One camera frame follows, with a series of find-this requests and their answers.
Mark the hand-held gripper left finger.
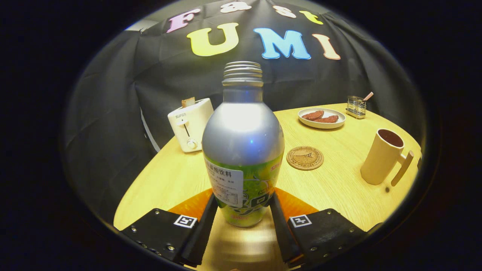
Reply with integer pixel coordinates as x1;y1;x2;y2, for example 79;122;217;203
120;187;219;268

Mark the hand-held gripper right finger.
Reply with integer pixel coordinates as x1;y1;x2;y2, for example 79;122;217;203
269;187;383;268

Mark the round cork coaster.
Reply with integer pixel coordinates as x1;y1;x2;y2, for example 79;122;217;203
286;146;325;171

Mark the silver green juice bottle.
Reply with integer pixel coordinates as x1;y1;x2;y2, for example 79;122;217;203
202;61;285;228

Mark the cream cup with wooden handle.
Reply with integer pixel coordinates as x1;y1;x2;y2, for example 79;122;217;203
360;128;414;187

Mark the wooden table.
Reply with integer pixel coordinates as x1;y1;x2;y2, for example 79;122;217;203
113;103;422;271

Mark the white toaster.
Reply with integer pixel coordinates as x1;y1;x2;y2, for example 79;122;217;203
168;98;214;153

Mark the white round plate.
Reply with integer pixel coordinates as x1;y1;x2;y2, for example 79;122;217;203
298;108;346;129

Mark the black backdrop cloth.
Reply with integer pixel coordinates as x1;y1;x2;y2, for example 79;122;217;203
62;0;426;222

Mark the wire mesh holder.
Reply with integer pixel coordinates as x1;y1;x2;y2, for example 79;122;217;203
346;96;367;119

